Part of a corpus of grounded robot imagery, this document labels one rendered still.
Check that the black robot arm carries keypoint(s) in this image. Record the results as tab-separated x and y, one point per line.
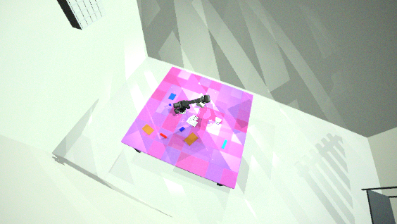
185	103

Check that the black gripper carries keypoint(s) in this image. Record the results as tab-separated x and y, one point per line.
181	109

